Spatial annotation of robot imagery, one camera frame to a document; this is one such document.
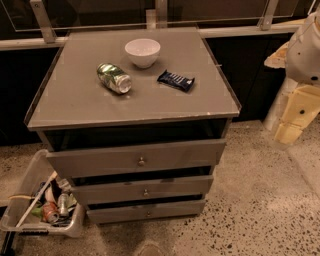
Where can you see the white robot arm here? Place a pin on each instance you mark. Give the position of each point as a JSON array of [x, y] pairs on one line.
[[300, 57]]

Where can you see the white ceramic bowl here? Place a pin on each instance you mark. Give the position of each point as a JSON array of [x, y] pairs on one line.
[[143, 52]]

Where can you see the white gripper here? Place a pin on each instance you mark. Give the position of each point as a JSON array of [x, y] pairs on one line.
[[304, 58]]

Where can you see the grey top drawer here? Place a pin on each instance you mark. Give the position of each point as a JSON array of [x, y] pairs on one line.
[[140, 158]]

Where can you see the red soda can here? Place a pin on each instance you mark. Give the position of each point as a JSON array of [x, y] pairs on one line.
[[50, 212]]

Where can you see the dark blue snack bar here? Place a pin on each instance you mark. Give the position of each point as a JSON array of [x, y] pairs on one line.
[[176, 81]]

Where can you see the clear plastic bin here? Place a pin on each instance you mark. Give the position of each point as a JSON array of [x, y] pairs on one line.
[[38, 171]]

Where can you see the silver can in bin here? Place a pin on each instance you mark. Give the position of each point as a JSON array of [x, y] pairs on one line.
[[63, 205]]

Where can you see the metal railing with glass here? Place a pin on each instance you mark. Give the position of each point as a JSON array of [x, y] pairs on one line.
[[32, 24]]

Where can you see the grey bottom drawer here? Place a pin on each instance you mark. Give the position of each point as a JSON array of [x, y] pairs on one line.
[[144, 212]]

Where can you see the white stick in bin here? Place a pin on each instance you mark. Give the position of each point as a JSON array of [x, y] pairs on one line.
[[33, 203]]

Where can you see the grey drawer cabinet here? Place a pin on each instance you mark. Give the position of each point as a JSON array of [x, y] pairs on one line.
[[73, 110]]

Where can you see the green soda can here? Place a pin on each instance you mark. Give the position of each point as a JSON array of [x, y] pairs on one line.
[[114, 78]]

